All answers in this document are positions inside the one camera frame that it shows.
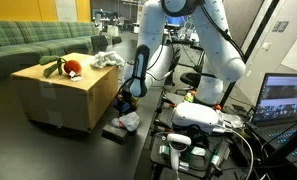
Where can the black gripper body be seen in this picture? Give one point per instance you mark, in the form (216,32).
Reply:
(126,95)

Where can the brown plush toy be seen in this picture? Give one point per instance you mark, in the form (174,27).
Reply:
(134,103)

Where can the white plastic bag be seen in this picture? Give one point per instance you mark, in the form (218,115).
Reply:
(129,120)

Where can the white towel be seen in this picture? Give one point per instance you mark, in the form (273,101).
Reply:
(108,60)

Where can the red plush with green leaves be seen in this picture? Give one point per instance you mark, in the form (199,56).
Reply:
(73,66)

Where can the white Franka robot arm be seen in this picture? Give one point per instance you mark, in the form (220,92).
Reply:
(221,50)

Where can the large cardboard box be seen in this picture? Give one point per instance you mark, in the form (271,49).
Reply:
(71,100)

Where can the black rectangular block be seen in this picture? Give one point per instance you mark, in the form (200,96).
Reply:
(113,133)

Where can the small yellow green bottle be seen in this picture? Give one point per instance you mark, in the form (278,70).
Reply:
(189,97)

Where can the white VR controller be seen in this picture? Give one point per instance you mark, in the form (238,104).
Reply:
(178,140)

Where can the white VR headset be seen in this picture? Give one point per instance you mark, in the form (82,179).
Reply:
(194,116)

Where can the black handheld tool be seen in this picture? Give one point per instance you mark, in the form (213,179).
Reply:
(218,155)

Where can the clear plastic bag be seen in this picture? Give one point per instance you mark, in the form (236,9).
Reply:
(233,120)

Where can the green plaid sofa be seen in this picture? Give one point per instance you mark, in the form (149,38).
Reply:
(28,38)

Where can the black metal pole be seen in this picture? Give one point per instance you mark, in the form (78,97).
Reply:
(254,43)

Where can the open black laptop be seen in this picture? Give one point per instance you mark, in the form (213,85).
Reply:
(283,98)

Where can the white wall switch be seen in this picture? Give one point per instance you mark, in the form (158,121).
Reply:
(265,45)

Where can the grey wall panel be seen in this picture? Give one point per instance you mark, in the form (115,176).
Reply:
(280,26)

